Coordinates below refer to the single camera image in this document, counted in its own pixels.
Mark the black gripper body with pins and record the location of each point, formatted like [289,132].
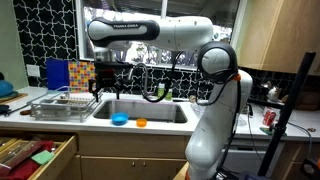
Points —
[108,80]

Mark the small orange bowl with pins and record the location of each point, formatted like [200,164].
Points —
[141,123]

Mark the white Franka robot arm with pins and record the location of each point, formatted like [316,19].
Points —
[213,116]

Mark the blue plastic bowl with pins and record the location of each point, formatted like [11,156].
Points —
[120,119]

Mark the kitchen window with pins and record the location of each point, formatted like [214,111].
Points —
[146,10]

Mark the colourful checkered board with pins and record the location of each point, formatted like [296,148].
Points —
[80,76]

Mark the stainless steel sink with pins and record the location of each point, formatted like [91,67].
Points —
[146,111]

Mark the tall green soap bottle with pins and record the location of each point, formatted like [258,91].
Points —
[161,90]

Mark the blue cutting board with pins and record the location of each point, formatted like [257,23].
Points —
[57,74]

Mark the short green soap bottle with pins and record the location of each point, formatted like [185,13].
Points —
[169,95]

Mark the wooden base cabinet doors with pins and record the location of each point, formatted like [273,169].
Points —
[110,168]

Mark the open wooden drawer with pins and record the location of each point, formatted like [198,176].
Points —
[56,160]

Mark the green sponge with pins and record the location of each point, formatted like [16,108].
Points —
[42,157]

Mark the wooden board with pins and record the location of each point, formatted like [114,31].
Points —
[13,98]

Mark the teal kettle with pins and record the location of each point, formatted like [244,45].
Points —
[5,88]

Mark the red cloth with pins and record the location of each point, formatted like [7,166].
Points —
[25,168]

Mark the white dishwasher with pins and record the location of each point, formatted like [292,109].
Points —
[243,156]

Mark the green cloth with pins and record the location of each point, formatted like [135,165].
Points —
[265,131]

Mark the red soda can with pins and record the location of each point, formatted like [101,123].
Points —
[269,117]

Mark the small cat figurine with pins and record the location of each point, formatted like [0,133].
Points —
[273,93]

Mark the black tripod pole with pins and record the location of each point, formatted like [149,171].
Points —
[286,110]

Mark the white wall switch plate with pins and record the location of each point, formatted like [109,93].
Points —
[33,70]

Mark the black camera boom bar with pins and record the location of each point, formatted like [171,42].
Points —
[263,103]

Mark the wooden wall cabinet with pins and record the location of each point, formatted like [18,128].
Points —
[280,33]

